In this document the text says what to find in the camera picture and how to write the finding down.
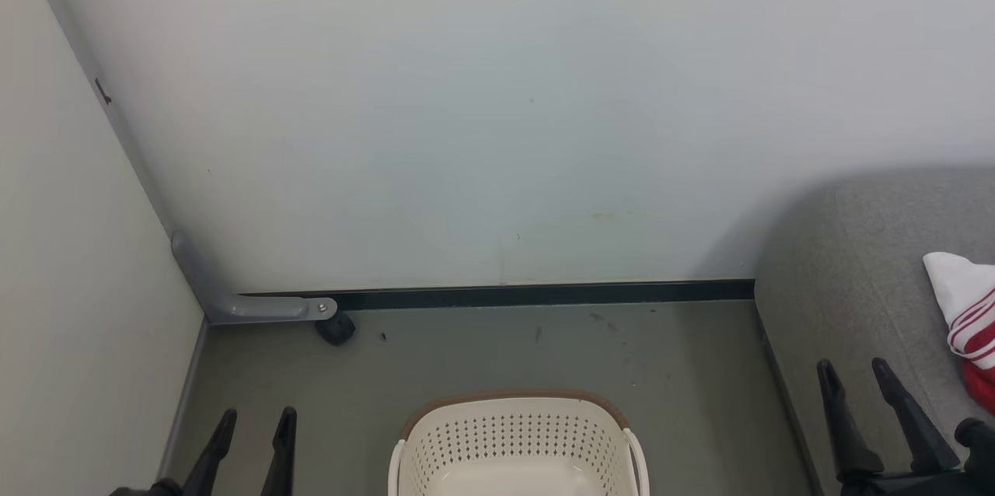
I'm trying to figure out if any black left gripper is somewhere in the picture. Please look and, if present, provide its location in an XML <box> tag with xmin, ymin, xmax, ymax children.
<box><xmin>109</xmin><ymin>406</ymin><xmax>298</xmax><ymax>496</ymax></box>

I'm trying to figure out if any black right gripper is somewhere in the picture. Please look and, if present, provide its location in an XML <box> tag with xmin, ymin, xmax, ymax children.
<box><xmin>816</xmin><ymin>357</ymin><xmax>995</xmax><ymax>496</ymax></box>

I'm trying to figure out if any red and white striped garment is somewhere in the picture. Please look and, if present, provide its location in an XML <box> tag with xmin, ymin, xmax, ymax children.
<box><xmin>923</xmin><ymin>251</ymin><xmax>995</xmax><ymax>372</ymax></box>

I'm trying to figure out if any grey fabric sofa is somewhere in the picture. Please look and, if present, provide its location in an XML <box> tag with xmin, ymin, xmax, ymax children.
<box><xmin>754</xmin><ymin>166</ymin><xmax>995</xmax><ymax>496</ymax></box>

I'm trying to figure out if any grey metal partition foot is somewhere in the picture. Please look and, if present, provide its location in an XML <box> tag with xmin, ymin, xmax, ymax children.
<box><xmin>171</xmin><ymin>230</ymin><xmax>339</xmax><ymax>326</ymax></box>

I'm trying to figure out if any black caster wheel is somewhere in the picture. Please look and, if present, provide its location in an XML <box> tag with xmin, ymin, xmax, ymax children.
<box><xmin>315</xmin><ymin>311</ymin><xmax>357</xmax><ymax>347</ymax></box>

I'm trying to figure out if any cream perforated plastic laundry basket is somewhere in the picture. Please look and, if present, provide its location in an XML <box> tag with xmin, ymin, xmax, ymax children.
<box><xmin>388</xmin><ymin>390</ymin><xmax>651</xmax><ymax>496</ymax></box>

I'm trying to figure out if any black baseboard strip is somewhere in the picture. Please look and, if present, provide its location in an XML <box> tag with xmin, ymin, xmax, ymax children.
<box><xmin>239</xmin><ymin>279</ymin><xmax>756</xmax><ymax>312</ymax></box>

